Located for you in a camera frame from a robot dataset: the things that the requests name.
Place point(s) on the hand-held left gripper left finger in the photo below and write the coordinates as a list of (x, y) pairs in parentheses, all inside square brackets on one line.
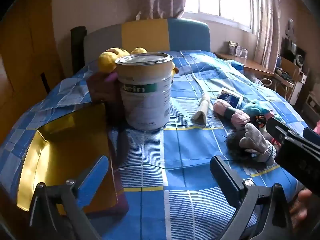
[(92, 180)]

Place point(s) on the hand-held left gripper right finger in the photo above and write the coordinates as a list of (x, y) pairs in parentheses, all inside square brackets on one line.
[(225, 177)]

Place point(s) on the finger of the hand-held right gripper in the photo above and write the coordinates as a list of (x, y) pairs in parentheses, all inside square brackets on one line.
[(276, 128), (311, 133)]

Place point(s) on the grey knitted glove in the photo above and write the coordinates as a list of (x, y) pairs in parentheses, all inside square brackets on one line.
[(255, 137)]

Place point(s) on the teal plush toy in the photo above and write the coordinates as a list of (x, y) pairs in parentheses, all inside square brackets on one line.
[(255, 107)]

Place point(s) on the pink towel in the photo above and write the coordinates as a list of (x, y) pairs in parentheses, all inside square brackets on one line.
[(220, 105)]

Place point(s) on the black spotted soft toy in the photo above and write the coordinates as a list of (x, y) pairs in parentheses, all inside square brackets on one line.
[(260, 121)]

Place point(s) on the person's right hand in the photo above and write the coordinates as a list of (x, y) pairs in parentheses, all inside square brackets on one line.
[(301, 205)]

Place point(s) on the pink blanket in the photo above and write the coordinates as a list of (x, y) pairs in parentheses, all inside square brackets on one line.
[(317, 127)]

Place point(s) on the black fluffy item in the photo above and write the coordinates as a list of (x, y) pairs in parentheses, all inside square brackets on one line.
[(235, 142)]

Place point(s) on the blue plaid bedsheet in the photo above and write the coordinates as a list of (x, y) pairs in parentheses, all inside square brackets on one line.
[(187, 150)]

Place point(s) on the white cabinet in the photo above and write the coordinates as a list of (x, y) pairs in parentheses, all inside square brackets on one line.
[(300, 87)]

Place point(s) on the purple box with gold lining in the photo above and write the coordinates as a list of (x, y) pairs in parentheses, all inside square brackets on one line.
[(62, 135)]

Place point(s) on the beige rolled cloth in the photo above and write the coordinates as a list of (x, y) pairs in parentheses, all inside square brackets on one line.
[(200, 116)]

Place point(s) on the wooden desk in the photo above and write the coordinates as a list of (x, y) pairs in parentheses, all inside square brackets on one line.
[(250, 65)]

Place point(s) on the dark shelf with appliances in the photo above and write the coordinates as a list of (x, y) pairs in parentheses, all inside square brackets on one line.
[(292, 50)]

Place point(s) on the clear plastic containers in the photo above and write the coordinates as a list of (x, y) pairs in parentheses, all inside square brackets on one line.
[(237, 49)]

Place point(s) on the large white tin can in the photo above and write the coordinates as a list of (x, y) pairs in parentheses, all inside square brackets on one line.
[(145, 100)]

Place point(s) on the yellow giraffe plush toy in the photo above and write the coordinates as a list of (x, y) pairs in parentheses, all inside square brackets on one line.
[(106, 61)]

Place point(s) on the window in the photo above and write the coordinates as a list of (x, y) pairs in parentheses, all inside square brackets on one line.
[(220, 0)]

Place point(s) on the wooden wardrobe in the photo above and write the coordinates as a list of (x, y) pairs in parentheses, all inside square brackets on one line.
[(25, 42)]

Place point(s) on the grey yellow blue headboard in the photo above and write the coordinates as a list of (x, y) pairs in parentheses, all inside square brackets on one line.
[(145, 35)]

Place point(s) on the dark upright post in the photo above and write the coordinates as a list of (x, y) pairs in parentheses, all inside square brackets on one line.
[(78, 47)]

